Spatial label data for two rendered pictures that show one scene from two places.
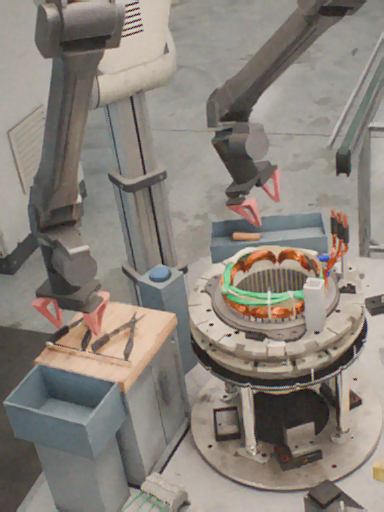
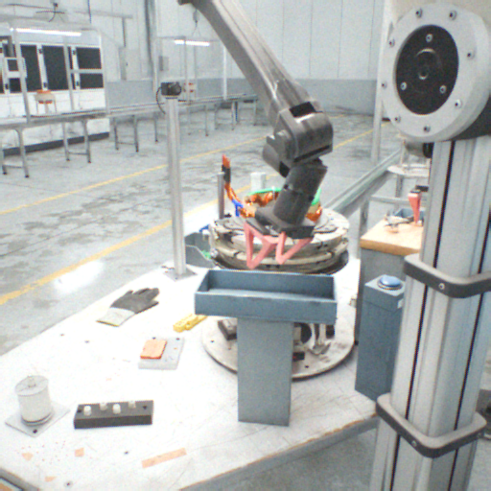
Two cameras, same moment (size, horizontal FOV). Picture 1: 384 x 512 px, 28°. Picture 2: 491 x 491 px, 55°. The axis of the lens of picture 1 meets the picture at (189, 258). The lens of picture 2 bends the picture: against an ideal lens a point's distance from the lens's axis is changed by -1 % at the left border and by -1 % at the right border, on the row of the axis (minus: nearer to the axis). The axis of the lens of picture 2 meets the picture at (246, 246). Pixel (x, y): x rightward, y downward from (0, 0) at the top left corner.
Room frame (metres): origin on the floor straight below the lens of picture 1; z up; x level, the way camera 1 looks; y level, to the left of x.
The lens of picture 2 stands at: (2.22, -0.19, 1.43)
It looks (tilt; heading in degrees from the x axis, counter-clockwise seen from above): 21 degrees down; 182
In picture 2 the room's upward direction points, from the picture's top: straight up
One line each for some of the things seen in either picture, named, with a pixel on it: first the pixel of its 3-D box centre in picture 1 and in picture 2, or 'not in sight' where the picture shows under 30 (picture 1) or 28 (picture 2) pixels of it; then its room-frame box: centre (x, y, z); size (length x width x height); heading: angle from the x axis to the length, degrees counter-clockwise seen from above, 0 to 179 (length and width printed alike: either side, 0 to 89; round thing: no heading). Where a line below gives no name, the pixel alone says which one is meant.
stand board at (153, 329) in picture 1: (107, 341); (411, 238); (1.15, 0.17, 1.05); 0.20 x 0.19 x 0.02; 150
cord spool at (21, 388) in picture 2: not in sight; (35, 399); (1.47, -0.63, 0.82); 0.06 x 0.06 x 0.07
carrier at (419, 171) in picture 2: not in sight; (420, 148); (-0.91, 0.84, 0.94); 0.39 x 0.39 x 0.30
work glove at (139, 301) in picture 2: not in sight; (131, 302); (1.00, -0.56, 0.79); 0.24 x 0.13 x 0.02; 154
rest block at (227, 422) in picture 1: (227, 420); not in sight; (1.13, -0.02, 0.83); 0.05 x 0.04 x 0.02; 177
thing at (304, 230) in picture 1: (271, 282); (266, 351); (1.44, -0.18, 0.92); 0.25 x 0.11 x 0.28; 84
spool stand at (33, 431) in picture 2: not in sight; (34, 396); (1.47, -0.63, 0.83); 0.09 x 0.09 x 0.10; 64
